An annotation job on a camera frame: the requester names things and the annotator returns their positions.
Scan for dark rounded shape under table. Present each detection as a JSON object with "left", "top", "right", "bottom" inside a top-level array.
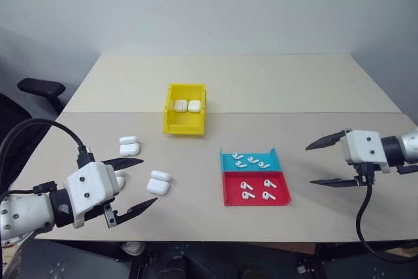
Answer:
[{"left": 165, "top": 255, "right": 192, "bottom": 279}]

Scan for yellow plastic bin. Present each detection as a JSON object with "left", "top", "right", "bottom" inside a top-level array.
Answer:
[{"left": 162, "top": 82, "right": 208, "bottom": 137}]

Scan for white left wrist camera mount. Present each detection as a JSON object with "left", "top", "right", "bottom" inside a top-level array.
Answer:
[{"left": 63, "top": 161, "right": 123, "bottom": 229}]

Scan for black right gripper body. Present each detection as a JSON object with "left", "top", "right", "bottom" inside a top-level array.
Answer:
[{"left": 346, "top": 160, "right": 376, "bottom": 186}]

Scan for black chair armrest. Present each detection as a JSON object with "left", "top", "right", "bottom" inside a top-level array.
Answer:
[{"left": 17, "top": 77, "right": 67, "bottom": 114}]

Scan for red plastic tray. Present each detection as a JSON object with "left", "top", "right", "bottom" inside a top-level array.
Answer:
[{"left": 221, "top": 171, "right": 293, "bottom": 207}]

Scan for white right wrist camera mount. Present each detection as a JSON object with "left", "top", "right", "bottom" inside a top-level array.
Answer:
[{"left": 339, "top": 130, "right": 391, "bottom": 174}]

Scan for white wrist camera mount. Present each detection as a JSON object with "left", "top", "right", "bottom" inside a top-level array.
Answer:
[
  {"left": 63, "top": 161, "right": 123, "bottom": 229},
  {"left": 339, "top": 130, "right": 391, "bottom": 174}
]

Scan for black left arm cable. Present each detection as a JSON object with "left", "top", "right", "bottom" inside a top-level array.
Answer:
[{"left": 0, "top": 118, "right": 96, "bottom": 195}]

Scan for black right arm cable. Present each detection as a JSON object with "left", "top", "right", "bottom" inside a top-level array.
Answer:
[{"left": 355, "top": 163, "right": 418, "bottom": 264}]

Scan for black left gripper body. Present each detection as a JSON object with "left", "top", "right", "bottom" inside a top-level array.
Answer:
[{"left": 83, "top": 199, "right": 120, "bottom": 229}]

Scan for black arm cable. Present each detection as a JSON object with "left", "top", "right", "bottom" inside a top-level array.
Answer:
[
  {"left": 355, "top": 163, "right": 418, "bottom": 264},
  {"left": 0, "top": 118, "right": 96, "bottom": 195}
]

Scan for black office chair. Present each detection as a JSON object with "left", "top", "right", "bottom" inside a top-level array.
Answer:
[{"left": 0, "top": 92, "right": 50, "bottom": 195}]

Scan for blue plastic tray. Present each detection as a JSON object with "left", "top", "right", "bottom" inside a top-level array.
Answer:
[{"left": 219, "top": 148, "right": 283, "bottom": 173}]

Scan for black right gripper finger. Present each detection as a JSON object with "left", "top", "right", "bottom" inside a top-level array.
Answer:
[
  {"left": 304, "top": 129, "right": 353, "bottom": 152},
  {"left": 309, "top": 175, "right": 364, "bottom": 188}
]

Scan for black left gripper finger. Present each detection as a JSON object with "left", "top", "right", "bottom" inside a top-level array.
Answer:
[
  {"left": 116, "top": 197, "right": 159, "bottom": 225},
  {"left": 101, "top": 157, "right": 145, "bottom": 169}
]

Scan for grey round object under table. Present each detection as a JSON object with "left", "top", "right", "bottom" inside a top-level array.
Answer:
[{"left": 121, "top": 241, "right": 146, "bottom": 257}]

